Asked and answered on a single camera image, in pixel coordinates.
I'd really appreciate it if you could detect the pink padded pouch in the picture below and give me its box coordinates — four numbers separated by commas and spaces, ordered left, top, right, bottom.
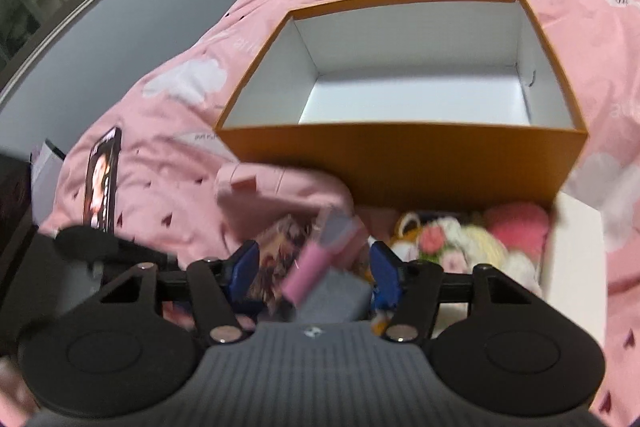
214, 162, 354, 242

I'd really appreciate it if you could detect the pink grey glasses case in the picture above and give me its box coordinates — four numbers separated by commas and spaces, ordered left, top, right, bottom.
280, 208, 369, 307

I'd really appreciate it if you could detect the black smartphone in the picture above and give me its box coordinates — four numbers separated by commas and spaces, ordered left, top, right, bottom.
84, 127, 122, 232

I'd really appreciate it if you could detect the white carton box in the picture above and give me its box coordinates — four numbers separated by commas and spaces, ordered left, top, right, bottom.
540, 192, 608, 345

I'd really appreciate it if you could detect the crochet flower bouquet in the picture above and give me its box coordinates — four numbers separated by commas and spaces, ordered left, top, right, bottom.
416, 217, 508, 274

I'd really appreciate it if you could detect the orange cardboard storage box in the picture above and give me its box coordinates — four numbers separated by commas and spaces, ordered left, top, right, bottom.
216, 0, 588, 210

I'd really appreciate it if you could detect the pink patterned bed duvet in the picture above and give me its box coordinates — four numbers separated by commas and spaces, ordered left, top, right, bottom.
42, 0, 639, 426

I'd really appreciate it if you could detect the calico cat plush toy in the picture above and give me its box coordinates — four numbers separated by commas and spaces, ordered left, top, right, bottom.
368, 212, 423, 336

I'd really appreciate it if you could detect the pink fluffy pom ball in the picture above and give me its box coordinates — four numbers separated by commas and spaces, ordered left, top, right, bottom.
484, 202, 551, 263

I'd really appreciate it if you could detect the photo printed card box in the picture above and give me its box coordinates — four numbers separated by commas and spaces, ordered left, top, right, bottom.
246, 215, 314, 308

